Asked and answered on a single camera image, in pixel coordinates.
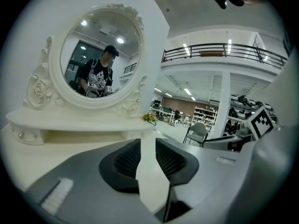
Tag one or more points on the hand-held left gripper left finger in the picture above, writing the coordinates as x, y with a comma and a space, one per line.
93, 195

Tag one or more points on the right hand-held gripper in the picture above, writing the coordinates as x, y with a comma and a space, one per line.
261, 123

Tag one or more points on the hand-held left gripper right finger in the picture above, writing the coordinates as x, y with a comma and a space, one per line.
201, 171

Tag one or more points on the white dressing table drawer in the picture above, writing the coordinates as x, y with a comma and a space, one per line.
27, 135
141, 132

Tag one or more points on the white dressing table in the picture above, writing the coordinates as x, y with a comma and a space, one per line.
35, 162

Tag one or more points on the rack of black gear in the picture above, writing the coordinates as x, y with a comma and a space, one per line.
240, 111

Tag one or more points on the grey chair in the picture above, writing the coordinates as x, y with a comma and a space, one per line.
198, 130

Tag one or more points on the white storage shelf rack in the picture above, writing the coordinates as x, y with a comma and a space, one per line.
205, 116

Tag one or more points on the white office desks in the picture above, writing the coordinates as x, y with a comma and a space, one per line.
165, 113

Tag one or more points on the orange flower bunch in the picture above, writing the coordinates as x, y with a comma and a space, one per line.
149, 118

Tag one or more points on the black balcony railing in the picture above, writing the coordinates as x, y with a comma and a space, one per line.
219, 49

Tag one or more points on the white ornate oval mirror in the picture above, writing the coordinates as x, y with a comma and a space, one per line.
100, 55

